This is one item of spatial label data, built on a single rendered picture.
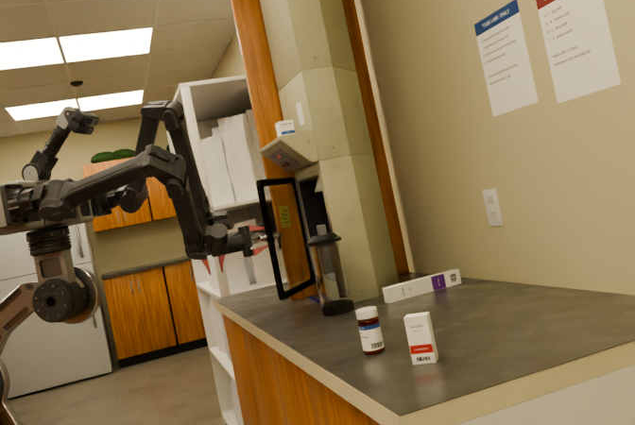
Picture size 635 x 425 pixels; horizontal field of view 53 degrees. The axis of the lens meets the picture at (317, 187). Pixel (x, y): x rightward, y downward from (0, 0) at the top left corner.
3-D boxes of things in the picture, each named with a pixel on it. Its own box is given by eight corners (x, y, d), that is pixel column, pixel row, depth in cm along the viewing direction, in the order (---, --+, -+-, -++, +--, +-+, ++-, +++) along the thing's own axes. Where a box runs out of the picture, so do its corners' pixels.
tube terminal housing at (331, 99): (379, 280, 242) (339, 83, 244) (417, 286, 211) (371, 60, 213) (317, 296, 235) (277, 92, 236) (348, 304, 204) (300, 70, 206)
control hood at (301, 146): (293, 171, 236) (288, 144, 236) (319, 161, 205) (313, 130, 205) (264, 177, 232) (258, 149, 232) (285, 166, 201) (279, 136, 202)
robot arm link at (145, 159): (161, 133, 175) (156, 161, 168) (190, 161, 184) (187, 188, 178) (39, 184, 189) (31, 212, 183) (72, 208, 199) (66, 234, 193)
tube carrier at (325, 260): (350, 302, 200) (336, 235, 200) (358, 306, 189) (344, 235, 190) (317, 310, 198) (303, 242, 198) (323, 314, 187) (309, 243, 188)
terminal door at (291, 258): (315, 283, 233) (293, 177, 234) (281, 301, 205) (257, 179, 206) (313, 283, 233) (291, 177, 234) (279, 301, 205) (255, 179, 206)
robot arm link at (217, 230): (192, 237, 214) (189, 259, 209) (190, 217, 205) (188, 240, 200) (228, 238, 216) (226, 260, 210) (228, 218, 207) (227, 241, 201)
